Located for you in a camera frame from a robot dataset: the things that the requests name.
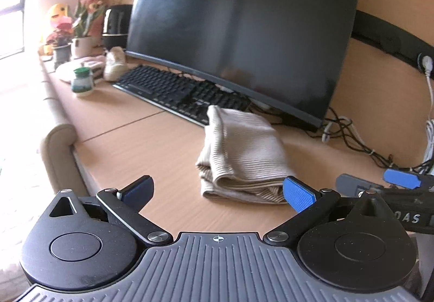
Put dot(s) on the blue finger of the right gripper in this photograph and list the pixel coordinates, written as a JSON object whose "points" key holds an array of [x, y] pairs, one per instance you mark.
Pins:
{"points": [[402, 179], [354, 187]]}

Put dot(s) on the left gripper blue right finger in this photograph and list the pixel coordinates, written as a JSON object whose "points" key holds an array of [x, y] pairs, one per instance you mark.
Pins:
{"points": [[312, 208]]}

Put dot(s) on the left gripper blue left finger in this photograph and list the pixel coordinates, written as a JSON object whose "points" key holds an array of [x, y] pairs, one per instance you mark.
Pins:
{"points": [[125, 205]]}

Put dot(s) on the beige striped knit sweater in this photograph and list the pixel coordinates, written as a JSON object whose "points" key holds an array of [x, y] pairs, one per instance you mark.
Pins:
{"points": [[243, 158]]}

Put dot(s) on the beige chair back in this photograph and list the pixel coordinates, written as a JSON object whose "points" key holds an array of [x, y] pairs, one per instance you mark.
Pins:
{"points": [[59, 160]]}

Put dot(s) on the black keyboard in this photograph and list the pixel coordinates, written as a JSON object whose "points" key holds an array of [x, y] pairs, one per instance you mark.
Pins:
{"points": [[178, 94]]}

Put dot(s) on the green capped white bottle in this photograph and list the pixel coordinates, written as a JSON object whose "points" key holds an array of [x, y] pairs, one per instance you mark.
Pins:
{"points": [[82, 83]]}

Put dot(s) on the beige plush toy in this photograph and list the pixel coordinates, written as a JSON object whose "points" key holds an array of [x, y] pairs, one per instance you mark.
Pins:
{"points": [[115, 65]]}

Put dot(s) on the potted flowers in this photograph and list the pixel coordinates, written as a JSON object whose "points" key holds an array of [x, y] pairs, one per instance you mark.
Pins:
{"points": [[83, 25]]}

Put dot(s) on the black curved monitor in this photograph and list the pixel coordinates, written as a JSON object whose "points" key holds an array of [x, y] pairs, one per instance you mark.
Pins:
{"points": [[287, 54]]}

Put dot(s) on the yellow plush toy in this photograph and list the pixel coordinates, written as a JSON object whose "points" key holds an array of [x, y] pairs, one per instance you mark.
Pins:
{"points": [[57, 12]]}

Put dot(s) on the black wall socket strip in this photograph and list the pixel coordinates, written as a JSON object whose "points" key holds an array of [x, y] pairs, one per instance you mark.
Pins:
{"points": [[391, 39]]}

